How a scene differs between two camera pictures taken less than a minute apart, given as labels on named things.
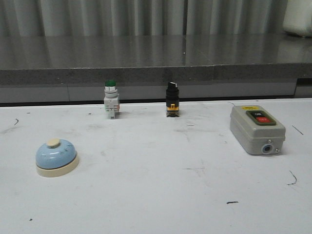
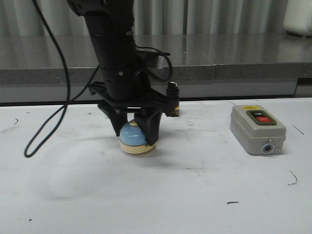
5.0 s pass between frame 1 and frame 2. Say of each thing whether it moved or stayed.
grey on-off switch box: stayed
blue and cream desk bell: moved
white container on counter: stayed
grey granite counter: stayed
